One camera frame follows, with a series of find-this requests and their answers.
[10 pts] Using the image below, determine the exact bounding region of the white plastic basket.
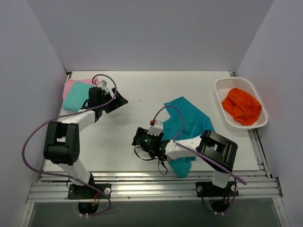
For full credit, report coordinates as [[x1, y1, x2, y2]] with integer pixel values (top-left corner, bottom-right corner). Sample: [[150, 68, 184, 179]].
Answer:
[[214, 77, 268, 131]]

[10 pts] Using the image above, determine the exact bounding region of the aluminium rail frame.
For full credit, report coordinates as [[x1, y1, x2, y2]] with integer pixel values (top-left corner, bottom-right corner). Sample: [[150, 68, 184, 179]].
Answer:
[[26, 130, 284, 203]]

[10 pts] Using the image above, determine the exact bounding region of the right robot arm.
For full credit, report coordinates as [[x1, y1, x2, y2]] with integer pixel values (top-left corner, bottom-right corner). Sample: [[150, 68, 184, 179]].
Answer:
[[132, 126, 238, 195]]

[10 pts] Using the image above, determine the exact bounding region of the folded mint t shirt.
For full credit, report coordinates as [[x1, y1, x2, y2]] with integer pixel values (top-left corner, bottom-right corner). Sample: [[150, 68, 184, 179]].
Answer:
[[62, 81, 95, 112]]

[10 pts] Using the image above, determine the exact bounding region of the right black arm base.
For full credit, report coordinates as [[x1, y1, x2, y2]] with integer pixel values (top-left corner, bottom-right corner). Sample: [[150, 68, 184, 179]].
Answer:
[[195, 181, 239, 198]]

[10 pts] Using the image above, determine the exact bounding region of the folded pink t shirt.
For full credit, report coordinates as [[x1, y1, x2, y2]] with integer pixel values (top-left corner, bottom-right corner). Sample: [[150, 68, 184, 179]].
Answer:
[[62, 79, 92, 100]]

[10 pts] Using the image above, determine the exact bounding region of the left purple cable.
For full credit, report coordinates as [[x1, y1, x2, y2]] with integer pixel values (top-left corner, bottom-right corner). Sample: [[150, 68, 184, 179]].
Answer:
[[21, 74, 117, 217]]

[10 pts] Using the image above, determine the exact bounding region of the black loop cable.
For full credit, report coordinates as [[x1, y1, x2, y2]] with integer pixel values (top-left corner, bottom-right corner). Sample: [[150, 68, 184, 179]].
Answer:
[[134, 146, 169, 176]]

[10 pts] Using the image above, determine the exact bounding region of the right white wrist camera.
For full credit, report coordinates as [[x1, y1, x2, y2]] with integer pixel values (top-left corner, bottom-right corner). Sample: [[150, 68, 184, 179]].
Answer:
[[147, 120, 163, 137]]

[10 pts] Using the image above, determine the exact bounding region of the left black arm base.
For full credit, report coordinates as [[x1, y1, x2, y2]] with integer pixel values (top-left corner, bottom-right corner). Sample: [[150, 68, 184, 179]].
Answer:
[[67, 183, 112, 200]]

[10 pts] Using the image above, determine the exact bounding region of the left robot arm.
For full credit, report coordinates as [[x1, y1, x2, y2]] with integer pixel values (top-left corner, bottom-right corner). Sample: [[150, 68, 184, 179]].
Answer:
[[43, 87, 128, 198]]

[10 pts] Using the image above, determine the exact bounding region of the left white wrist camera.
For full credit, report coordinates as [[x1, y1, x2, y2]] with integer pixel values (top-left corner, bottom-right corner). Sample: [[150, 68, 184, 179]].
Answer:
[[98, 80, 107, 90]]

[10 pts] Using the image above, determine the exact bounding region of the teal t shirt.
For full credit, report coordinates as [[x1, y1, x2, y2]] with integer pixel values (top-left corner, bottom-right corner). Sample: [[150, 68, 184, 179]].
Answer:
[[162, 97, 214, 178]]

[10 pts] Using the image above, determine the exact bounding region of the orange t shirt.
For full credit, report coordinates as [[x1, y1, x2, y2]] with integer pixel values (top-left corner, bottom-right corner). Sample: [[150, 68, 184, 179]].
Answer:
[[221, 88, 262, 126]]

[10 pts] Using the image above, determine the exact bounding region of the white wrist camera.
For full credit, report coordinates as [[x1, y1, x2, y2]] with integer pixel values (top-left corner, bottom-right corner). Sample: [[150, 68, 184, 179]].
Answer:
[[147, 120, 163, 137], [98, 80, 107, 90]]

